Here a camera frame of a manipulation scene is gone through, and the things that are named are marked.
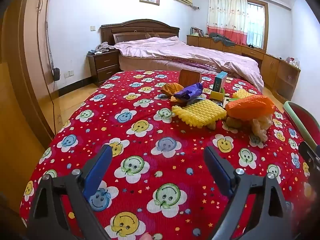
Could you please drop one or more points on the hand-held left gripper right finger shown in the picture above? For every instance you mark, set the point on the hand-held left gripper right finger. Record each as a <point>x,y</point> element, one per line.
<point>225,177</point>

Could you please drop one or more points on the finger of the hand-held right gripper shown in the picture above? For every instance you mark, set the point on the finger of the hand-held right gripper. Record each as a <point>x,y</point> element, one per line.
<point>306,153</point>

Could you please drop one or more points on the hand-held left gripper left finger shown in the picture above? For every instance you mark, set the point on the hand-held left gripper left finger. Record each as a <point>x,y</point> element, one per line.
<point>98,170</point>

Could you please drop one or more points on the red bin with green rim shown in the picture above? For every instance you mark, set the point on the red bin with green rim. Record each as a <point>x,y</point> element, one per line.
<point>303,120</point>

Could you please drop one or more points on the yellow foam net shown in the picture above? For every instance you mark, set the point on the yellow foam net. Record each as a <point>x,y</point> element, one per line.
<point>200,112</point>
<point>241,93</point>

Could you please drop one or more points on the orange foam net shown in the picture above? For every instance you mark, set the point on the orange foam net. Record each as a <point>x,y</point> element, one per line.
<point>250,106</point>

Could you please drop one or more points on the small yellow box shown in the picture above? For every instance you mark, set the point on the small yellow box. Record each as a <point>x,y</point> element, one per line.
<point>217,95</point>

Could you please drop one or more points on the purple plastic wrapper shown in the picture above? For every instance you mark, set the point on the purple plastic wrapper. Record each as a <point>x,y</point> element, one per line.
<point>188,92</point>

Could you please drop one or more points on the teal and white box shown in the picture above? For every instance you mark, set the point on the teal and white box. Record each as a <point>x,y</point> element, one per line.
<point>220,81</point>

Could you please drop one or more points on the orange plastic bag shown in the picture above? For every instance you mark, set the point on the orange plastic bag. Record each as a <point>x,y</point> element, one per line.
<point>171,88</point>

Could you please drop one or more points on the orange cardboard box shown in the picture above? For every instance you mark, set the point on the orange cardboard box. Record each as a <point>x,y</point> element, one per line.
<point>189,77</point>

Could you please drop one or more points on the person's left hand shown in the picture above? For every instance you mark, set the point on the person's left hand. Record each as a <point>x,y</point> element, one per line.
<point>146,237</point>

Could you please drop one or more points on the red smiley flower printed blanket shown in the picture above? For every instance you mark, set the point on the red smiley flower printed blanket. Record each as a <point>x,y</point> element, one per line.
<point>130,130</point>

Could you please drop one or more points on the long wooden cabinet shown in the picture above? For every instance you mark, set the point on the long wooden cabinet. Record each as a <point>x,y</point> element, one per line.
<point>272,67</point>

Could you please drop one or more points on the white cups on cabinet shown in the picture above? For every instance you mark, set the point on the white cups on cabinet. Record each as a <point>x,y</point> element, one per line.
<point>293,62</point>

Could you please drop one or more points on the black power adapter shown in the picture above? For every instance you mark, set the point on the black power adapter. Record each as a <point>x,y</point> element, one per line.
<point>56,74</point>

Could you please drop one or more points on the wooden nightstand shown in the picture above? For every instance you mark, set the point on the wooden nightstand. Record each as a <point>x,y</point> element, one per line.
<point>105,65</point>

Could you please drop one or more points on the small black desk item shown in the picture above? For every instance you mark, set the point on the small black desk item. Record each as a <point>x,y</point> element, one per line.
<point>250,46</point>

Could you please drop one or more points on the pile of clothes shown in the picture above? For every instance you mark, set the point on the pile of clothes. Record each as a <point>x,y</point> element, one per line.
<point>103,47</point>

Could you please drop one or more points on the wooden wardrobe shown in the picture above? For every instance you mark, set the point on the wooden wardrobe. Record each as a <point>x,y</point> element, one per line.
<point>25,67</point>

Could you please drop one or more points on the pink duvet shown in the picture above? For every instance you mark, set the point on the pink duvet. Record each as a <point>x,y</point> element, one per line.
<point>190,52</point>

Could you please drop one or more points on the barred window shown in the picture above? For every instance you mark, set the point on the barred window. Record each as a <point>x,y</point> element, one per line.
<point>255,25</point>

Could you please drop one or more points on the dark grey clothes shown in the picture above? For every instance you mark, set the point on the dark grey clothes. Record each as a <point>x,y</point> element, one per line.
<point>221,38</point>

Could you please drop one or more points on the wooden bed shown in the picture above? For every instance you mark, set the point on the wooden bed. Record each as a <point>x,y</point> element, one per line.
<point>140,30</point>

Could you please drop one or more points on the row of books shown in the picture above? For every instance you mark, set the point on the row of books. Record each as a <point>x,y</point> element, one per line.
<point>197,31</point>

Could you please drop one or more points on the floral curtain with red hem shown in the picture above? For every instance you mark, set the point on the floral curtain with red hem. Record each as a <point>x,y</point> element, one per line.
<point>225,17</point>

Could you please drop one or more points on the white wall socket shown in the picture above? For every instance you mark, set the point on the white wall socket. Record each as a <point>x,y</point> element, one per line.
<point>69,74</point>

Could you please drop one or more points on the white light switch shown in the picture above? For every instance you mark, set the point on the white light switch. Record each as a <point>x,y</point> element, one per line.
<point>92,28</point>

